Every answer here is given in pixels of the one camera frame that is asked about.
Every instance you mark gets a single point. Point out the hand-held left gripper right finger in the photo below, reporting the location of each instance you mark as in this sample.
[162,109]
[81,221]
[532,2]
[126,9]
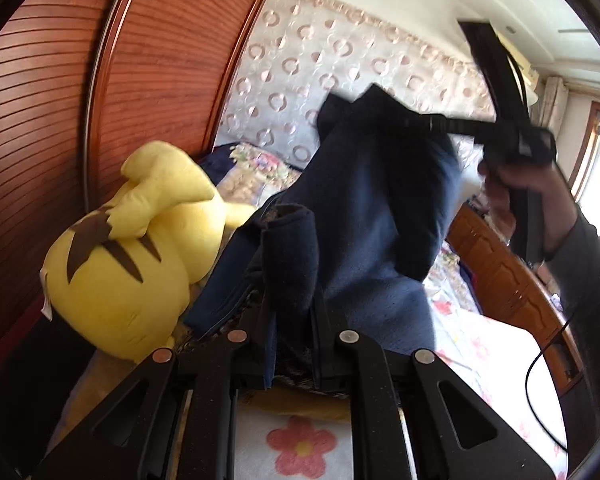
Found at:
[325,360]

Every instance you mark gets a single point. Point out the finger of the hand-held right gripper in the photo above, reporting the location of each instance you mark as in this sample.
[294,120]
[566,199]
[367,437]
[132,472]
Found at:
[450,125]
[495,70]

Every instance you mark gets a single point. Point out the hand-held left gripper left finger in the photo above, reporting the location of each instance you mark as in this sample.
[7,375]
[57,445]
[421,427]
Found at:
[257,360]

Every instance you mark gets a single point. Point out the white flower-print bedsheet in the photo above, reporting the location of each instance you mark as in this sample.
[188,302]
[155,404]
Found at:
[480,360]

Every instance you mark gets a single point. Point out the yellow plush toy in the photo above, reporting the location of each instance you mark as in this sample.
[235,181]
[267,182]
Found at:
[130,285]

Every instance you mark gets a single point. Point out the sheer circle-patterned curtain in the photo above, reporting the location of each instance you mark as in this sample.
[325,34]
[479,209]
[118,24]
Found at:
[300,70]

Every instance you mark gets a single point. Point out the person's right hand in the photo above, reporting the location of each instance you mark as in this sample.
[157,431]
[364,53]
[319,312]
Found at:
[500,210]

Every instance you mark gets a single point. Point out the long wooden cabinet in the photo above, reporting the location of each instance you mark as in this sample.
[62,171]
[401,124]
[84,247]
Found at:
[490,260]

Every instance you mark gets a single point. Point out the navy printed t-shirt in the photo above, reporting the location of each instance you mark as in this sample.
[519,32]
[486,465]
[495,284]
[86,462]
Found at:
[370,210]

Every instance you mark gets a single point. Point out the mustard yellow folded cloth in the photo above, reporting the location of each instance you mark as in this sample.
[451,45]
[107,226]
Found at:
[280,402]

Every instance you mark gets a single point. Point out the beige window curtain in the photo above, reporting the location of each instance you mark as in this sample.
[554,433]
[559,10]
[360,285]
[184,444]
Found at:
[555,105]

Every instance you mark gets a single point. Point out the brown slatted wooden wardrobe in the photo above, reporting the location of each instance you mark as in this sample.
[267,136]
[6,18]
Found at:
[155,60]

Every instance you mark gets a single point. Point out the wall air conditioner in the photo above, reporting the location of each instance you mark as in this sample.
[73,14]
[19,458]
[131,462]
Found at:
[530,85]

